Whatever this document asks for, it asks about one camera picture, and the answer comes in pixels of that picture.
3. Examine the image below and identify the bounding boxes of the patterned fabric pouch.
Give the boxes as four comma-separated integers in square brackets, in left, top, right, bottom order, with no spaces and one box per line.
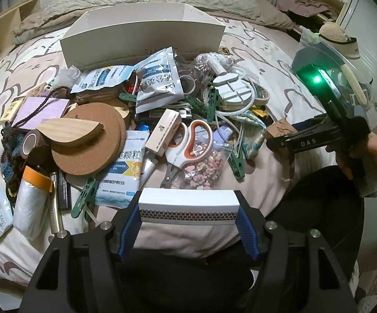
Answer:
[234,111,267,159]

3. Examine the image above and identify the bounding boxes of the small beige printed box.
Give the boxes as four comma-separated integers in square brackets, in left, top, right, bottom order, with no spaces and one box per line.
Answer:
[0,96,26,123]

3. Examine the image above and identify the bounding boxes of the white cable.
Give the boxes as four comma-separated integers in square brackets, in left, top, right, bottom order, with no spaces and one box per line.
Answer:
[202,68,270,126]

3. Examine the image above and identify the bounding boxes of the plastic film roll orange band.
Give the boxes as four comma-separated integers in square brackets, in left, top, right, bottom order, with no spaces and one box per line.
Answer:
[13,166,54,240]

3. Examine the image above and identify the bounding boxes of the pink clothes pile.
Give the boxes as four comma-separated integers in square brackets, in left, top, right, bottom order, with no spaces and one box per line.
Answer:
[275,0,334,17]

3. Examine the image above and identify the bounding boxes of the large blue white sachet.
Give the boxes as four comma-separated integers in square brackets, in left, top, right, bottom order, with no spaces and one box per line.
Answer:
[95,130,150,207]

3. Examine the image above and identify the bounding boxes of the person's black pants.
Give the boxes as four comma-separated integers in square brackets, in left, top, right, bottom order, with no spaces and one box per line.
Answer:
[113,166,367,313]

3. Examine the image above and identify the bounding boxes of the wooden shelf unit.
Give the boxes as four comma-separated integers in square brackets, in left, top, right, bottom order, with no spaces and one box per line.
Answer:
[0,0,42,62]

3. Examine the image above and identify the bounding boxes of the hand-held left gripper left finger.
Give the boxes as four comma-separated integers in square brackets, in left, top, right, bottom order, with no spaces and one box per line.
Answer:
[19,200,142,313]

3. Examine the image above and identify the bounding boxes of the bag of pink beads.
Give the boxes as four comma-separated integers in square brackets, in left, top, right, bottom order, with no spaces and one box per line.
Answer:
[184,134,228,191]

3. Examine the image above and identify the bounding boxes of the clear plastic bin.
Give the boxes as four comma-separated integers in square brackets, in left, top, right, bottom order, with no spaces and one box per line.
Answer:
[297,23,375,111]

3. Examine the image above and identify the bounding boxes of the white orange scissors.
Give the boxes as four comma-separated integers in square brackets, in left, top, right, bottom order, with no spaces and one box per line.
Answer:
[161,120,213,188]

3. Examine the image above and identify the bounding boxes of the round cork coaster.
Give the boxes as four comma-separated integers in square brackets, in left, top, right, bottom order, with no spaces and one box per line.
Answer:
[108,104,131,157]
[52,103,122,177]

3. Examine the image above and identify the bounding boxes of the black cosmetic tube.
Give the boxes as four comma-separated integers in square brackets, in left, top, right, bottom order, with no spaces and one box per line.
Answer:
[58,171,72,211]

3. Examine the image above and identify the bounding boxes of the white closet door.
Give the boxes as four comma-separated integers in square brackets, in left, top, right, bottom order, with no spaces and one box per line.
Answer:
[337,0,377,85]

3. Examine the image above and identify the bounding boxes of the person's right hand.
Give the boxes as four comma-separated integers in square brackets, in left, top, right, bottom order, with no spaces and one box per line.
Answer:
[337,134,377,183]

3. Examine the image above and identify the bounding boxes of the crumpled clear plastic bag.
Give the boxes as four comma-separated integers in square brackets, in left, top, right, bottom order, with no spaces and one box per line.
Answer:
[55,67,80,87]

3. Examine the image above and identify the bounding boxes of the flat wooden stick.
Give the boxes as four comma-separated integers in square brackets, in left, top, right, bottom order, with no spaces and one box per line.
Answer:
[342,65,368,105]

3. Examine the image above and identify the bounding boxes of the brown tape roll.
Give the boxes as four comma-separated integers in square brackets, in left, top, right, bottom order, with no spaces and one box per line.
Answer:
[22,130,50,157]

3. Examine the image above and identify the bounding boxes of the gold cosmetic tube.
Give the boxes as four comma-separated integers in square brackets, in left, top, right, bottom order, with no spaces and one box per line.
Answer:
[50,173,63,233]

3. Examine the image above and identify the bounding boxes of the white cardboard box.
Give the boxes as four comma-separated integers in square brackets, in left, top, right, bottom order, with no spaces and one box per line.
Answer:
[60,3,226,70]

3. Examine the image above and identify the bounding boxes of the dark knitted pouch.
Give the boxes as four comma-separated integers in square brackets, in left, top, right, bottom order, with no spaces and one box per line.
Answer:
[0,127,29,199]

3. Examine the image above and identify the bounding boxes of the small purple bottle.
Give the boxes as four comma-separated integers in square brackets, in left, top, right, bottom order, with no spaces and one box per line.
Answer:
[216,127,235,146]

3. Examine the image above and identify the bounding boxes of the long beige box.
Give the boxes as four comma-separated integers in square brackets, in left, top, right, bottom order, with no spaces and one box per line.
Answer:
[144,109,181,157]

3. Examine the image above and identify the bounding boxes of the white cable winder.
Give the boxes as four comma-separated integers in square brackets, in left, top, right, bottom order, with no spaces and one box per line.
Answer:
[213,73,254,105]

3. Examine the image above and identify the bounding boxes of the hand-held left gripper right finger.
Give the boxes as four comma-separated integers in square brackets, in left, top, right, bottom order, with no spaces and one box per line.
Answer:
[236,191,360,313]

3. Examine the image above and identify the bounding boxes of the leaf-shaped wooden piece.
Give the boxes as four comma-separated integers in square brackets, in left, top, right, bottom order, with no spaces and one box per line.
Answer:
[35,117,104,149]

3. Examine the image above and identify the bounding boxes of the small brown box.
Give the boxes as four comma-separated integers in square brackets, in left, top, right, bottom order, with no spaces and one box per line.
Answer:
[266,119,298,141]

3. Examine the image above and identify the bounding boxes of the white matchbox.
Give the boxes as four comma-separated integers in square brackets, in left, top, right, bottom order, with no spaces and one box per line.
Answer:
[138,188,240,226]

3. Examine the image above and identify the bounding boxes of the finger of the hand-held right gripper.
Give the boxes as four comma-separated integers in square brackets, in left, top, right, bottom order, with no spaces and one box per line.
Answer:
[266,127,342,153]
[293,117,331,133]

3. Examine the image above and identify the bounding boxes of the long grey textured pillow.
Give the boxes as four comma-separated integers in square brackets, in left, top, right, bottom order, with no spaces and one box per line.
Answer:
[14,0,150,36]

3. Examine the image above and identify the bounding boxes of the white squeeze tube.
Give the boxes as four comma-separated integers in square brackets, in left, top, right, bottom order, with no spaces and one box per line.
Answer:
[139,158,158,183]

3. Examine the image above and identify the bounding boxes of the clear bag with white cylinder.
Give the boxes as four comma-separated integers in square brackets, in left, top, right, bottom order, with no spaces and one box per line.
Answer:
[193,52,235,76]

